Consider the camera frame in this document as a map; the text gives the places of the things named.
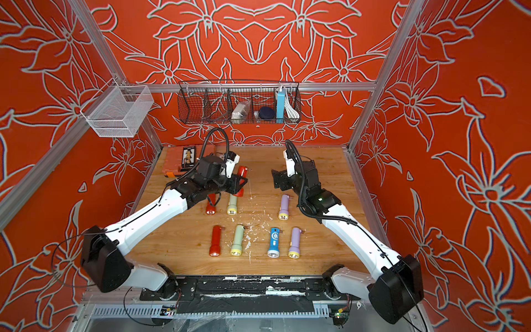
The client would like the red flashlight back row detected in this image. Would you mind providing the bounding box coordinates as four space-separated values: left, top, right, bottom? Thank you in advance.
205 194 218 215
235 166 248 197

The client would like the red flashlight row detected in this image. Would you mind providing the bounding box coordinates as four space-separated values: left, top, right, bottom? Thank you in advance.
235 166 248 197
209 225 224 257
205 194 218 215

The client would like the cream flashlight back row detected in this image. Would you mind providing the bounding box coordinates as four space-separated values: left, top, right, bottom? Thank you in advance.
227 194 238 215

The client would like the purple flashlight back row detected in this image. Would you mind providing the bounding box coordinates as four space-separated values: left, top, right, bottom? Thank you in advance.
278 194 290 221

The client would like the purple flashlight row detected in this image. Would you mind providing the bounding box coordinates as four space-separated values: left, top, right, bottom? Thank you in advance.
278 194 290 221
288 227 302 260

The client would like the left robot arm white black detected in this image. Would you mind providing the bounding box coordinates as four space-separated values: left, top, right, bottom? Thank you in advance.
80 128 248 300

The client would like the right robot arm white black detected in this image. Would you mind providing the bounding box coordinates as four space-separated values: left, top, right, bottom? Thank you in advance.
272 140 425 324

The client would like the red flashlight front row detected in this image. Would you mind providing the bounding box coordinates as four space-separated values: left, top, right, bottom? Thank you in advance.
209 225 224 257

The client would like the green flashlight front row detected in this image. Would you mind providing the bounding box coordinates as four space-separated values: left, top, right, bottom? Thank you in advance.
230 224 246 256

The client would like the blue flashlight front row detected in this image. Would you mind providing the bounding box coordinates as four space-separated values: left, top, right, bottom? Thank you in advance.
267 227 280 258

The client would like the purple flashlight front row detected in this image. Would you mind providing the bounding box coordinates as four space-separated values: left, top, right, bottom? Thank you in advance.
288 227 302 260

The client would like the black card on case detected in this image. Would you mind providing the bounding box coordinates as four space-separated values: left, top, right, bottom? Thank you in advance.
181 146 196 172

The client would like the orange tool case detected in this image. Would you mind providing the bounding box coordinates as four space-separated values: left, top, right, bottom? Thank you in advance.
162 145 203 178

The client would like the dark blue round item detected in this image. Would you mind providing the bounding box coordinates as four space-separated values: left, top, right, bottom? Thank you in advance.
258 107 276 120

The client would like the white bagged item in basket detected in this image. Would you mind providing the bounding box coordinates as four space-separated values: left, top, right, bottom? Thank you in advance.
231 100 252 124

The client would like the light blue box in basket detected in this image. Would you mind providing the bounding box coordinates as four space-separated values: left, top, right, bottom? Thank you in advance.
275 86 286 124

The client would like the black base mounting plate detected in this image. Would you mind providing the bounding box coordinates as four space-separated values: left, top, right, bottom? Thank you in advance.
140 275 360 317

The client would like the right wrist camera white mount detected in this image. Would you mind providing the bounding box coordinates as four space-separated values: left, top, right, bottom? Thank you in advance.
283 149 295 177

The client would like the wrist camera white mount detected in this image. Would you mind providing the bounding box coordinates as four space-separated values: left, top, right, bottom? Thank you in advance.
283 149 295 177
224 151 240 178

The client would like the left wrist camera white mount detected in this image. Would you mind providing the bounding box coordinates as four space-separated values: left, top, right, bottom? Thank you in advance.
224 151 240 178

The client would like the white cable in basket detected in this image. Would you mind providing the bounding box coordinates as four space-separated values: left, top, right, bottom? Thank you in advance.
284 96 300 122

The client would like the black wire wall basket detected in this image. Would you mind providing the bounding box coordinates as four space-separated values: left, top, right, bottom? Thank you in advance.
177 80 302 125

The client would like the clear plastic wall bin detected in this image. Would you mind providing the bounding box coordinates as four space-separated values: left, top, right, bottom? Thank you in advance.
82 86 153 138

